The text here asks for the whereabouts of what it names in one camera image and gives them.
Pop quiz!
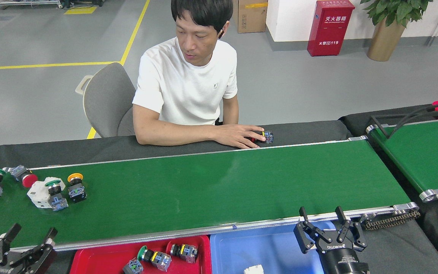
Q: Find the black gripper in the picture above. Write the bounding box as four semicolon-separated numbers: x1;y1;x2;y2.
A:
293;206;370;274
0;223;59;274

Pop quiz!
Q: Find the red mushroom push button switch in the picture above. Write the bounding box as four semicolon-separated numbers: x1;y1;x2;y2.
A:
9;164;39;189
122;258;144;274

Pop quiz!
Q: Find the yellow push button switch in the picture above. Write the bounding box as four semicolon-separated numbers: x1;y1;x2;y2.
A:
67;173;87;204

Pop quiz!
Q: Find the black selector switch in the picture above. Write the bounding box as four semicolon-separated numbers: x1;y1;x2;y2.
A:
169;243;199;264

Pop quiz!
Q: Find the blue plastic tray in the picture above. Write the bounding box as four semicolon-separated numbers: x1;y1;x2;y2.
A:
209;220;337;274

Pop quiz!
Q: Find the red plastic tray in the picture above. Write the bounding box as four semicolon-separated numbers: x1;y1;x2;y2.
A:
70;235;212;274

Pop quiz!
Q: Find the green feeder conveyor belt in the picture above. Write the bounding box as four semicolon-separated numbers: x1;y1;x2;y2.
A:
365;116;438;202

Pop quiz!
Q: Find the long green conveyor belt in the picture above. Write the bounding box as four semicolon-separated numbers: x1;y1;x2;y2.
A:
0;137;420;253

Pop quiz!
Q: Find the person's right hand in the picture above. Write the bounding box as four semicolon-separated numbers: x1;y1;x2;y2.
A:
213;124;267;150

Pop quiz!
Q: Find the grey office chair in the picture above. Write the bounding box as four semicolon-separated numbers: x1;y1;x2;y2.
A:
75;62;136;138

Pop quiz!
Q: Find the potted plant in gold pot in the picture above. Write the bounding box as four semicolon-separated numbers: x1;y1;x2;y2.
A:
360;0;432;62

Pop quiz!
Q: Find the red fire extinguisher box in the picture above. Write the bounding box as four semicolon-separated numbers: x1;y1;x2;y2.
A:
307;0;355;57

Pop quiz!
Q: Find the person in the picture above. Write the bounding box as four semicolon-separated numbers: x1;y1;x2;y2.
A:
132;0;267;150

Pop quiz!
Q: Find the brown cardboard box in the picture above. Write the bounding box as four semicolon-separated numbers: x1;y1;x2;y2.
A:
232;0;269;33

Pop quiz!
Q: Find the metal trolley cart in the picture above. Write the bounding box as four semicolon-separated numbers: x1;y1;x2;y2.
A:
0;0;63;11

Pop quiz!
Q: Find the conveyor drive chain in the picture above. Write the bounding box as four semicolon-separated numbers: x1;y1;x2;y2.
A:
363;210;421;231

